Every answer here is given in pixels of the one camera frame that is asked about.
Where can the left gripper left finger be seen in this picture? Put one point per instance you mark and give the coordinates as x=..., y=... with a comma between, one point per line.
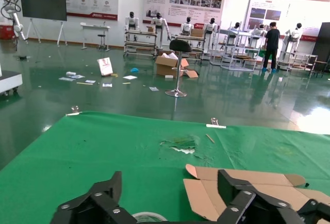
x=98, y=203

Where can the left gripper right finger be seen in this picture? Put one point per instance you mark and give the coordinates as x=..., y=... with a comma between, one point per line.
x=245, y=203

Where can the silver industrial robot arm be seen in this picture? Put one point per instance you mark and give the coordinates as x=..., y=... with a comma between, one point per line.
x=15, y=20

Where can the brown cardboard mailer box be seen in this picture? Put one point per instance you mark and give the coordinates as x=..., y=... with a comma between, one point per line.
x=206, y=198

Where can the open cardboard box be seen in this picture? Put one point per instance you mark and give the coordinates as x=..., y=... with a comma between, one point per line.
x=166, y=67

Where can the green table cloth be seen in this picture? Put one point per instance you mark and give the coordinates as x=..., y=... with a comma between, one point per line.
x=77, y=157

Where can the clear tape roll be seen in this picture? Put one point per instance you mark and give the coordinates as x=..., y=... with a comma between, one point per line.
x=148, y=215

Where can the small wooden stick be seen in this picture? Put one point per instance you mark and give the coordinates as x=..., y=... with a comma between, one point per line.
x=210, y=138

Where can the silver binder clip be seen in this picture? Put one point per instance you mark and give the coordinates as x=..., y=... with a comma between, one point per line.
x=75, y=109
x=216, y=126

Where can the printed leaflet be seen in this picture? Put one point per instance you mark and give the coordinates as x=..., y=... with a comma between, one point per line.
x=154, y=88
x=90, y=81
x=66, y=79
x=107, y=85

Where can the yellow flat strip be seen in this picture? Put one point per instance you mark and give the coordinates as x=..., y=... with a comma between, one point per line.
x=84, y=83

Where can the white paper sheet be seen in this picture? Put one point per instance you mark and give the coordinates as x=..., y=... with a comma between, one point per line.
x=129, y=77

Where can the pink white paper bag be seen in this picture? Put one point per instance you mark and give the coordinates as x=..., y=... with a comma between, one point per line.
x=104, y=66

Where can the blue cap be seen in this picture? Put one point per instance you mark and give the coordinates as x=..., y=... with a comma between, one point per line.
x=134, y=69

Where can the white machine base on casters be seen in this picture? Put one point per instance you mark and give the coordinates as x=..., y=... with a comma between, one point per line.
x=10, y=78

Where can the metal workbench rack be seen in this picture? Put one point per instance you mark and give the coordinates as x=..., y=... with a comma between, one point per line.
x=296, y=54
x=140, y=35
x=188, y=38

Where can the small brown table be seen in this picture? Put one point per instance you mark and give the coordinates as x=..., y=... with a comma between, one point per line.
x=319, y=62

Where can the small black floor object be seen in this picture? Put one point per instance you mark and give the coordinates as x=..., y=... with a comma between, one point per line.
x=22, y=58

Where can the person in black clothes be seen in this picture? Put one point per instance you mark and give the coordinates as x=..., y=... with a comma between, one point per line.
x=272, y=38

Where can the small black stool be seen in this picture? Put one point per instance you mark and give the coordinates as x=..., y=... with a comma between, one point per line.
x=101, y=36

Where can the black bar stool chrome base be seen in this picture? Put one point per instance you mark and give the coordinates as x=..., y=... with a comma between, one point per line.
x=180, y=45

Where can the white black humanoid robot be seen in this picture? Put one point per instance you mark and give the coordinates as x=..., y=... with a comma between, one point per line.
x=210, y=28
x=259, y=31
x=158, y=23
x=187, y=27
x=131, y=23
x=236, y=25
x=296, y=32

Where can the white narrow table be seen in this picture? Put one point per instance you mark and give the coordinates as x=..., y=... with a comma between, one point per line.
x=94, y=26

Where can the black upright panel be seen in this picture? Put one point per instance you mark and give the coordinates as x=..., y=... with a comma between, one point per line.
x=323, y=41

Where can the red cabinet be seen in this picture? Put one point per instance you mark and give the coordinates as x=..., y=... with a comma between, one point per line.
x=6, y=32

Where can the black display on white stand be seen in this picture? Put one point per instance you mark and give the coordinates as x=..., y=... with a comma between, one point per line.
x=43, y=5

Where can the white metal frame rack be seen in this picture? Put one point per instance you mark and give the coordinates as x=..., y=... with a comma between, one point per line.
x=251, y=50

